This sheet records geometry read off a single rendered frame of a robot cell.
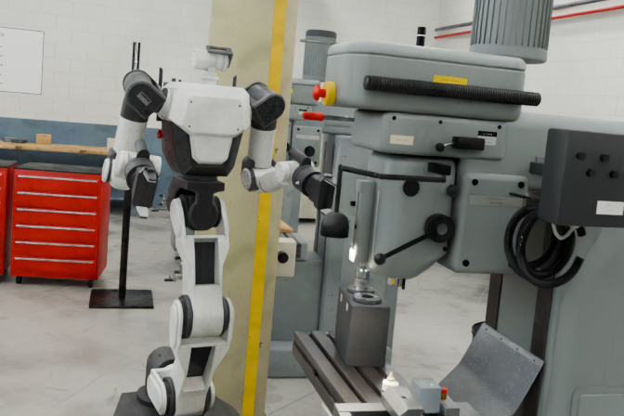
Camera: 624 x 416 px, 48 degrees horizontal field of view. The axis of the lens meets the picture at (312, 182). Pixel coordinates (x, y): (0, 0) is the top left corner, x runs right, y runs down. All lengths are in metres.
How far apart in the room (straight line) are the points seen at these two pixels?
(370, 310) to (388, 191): 0.51
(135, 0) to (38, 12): 1.34
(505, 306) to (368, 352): 0.43
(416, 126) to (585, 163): 0.39
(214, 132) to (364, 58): 0.78
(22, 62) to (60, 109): 0.81
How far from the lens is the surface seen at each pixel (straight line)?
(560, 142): 1.61
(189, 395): 2.50
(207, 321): 2.31
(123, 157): 2.09
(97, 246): 6.26
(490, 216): 1.81
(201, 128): 2.26
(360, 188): 1.76
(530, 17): 1.86
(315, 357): 2.20
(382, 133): 1.66
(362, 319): 2.11
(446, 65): 1.71
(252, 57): 3.44
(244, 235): 3.50
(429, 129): 1.70
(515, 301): 2.06
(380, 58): 1.64
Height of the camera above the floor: 1.73
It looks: 6 degrees down
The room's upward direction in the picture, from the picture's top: 5 degrees clockwise
